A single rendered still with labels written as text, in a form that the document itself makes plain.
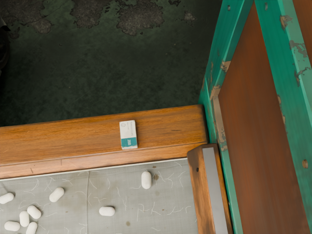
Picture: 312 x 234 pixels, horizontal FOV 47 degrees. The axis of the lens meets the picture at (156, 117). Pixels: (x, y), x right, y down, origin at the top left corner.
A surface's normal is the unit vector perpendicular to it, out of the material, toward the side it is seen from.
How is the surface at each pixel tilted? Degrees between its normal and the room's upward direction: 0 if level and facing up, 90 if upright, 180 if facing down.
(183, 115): 0
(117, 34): 0
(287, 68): 90
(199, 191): 67
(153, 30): 0
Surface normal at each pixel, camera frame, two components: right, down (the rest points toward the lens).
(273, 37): -0.99, 0.11
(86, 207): -0.02, -0.32
